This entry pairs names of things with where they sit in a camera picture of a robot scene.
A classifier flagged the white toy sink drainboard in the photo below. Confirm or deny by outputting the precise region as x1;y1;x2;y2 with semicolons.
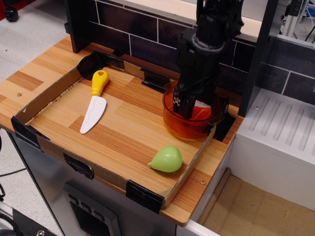
228;89;315;210

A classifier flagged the yellow white toy knife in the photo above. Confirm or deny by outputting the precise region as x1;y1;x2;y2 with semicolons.
80;70;109;134

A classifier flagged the grey toy oven front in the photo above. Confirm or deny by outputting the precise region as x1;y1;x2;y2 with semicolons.
10;135;177;236

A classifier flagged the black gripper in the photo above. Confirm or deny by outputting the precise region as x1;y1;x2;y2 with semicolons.
173;29;221;118

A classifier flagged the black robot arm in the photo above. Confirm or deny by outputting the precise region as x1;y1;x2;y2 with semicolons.
173;0;244;119

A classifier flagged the black vertical post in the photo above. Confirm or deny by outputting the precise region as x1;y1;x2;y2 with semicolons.
238;0;278;117

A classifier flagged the green toy pear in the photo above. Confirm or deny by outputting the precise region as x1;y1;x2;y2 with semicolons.
148;146;183;173

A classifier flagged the orange transparent plastic pot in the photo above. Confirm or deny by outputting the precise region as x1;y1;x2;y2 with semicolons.
162;82;229;139

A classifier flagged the orange white toy sushi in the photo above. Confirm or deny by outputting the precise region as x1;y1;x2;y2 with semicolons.
190;100;212;120

